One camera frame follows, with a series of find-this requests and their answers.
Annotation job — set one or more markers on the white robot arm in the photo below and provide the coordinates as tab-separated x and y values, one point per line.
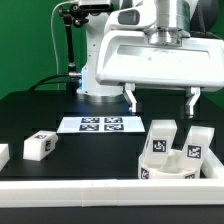
95	32

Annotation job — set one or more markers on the white round stool seat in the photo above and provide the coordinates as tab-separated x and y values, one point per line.
169	170

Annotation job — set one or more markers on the white U-shaped fence wall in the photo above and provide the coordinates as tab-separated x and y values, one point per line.
84	193

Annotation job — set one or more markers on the white sheet with tags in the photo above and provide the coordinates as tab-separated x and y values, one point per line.
108	124

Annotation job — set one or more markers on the camera on stand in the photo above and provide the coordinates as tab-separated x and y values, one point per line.
95	6

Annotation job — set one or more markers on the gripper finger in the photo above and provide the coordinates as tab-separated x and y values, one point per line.
128	92
192	95

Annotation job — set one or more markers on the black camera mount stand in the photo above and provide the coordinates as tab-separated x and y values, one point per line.
73	17

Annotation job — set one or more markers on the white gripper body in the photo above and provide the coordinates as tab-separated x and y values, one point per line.
153	47

